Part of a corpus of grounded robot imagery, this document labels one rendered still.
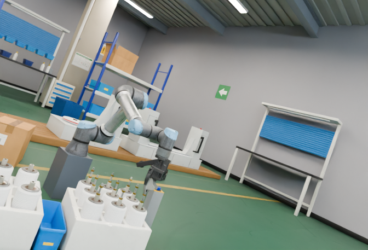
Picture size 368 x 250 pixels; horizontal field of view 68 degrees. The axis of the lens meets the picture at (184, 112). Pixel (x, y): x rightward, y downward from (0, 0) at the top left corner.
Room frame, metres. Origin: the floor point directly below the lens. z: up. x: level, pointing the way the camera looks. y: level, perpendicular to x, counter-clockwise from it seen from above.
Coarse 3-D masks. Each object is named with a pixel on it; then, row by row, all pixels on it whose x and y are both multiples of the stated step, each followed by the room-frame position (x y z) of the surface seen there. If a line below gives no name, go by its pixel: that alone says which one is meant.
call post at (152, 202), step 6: (150, 192) 1.69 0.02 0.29; (156, 192) 1.66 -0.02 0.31; (150, 198) 1.67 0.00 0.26; (156, 198) 1.67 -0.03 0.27; (144, 204) 1.70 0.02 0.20; (150, 204) 1.66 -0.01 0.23; (156, 204) 1.68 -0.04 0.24; (150, 210) 1.66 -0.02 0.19; (156, 210) 1.68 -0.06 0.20; (150, 216) 1.67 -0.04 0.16; (150, 222) 1.68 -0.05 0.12; (150, 228) 1.69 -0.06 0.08
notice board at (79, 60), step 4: (76, 52) 7.07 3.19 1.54; (76, 56) 7.10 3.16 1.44; (80, 56) 7.17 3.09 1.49; (84, 56) 7.24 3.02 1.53; (76, 60) 7.12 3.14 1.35; (80, 60) 7.20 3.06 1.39; (84, 60) 7.26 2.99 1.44; (88, 60) 7.33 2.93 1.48; (92, 60) 7.40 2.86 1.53; (72, 64) 7.09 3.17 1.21; (76, 64) 7.15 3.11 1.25; (80, 64) 7.23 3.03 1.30; (84, 64) 7.29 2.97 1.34; (88, 64) 7.36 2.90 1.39; (84, 68) 7.32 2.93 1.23; (88, 68) 7.39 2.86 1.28
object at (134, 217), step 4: (132, 208) 1.42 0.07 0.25; (128, 212) 1.43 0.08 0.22; (132, 212) 1.41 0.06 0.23; (136, 212) 1.40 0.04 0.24; (140, 212) 1.41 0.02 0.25; (144, 212) 1.42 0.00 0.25; (128, 216) 1.42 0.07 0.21; (132, 216) 1.40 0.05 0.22; (136, 216) 1.40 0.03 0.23; (140, 216) 1.41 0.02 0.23; (144, 216) 1.42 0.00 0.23; (128, 220) 1.41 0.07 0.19; (132, 220) 1.40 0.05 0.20; (136, 220) 1.40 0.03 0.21; (140, 220) 1.41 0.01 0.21; (128, 224) 1.40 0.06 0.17; (132, 224) 1.40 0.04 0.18; (136, 224) 1.41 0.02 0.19; (140, 224) 1.42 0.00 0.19
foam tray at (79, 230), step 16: (64, 208) 1.47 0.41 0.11; (80, 208) 1.36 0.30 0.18; (80, 224) 1.24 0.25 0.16; (96, 224) 1.28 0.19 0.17; (112, 224) 1.32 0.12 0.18; (144, 224) 1.46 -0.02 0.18; (64, 240) 1.28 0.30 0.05; (80, 240) 1.25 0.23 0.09; (96, 240) 1.29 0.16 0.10; (112, 240) 1.33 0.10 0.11; (128, 240) 1.37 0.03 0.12; (144, 240) 1.41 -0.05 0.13
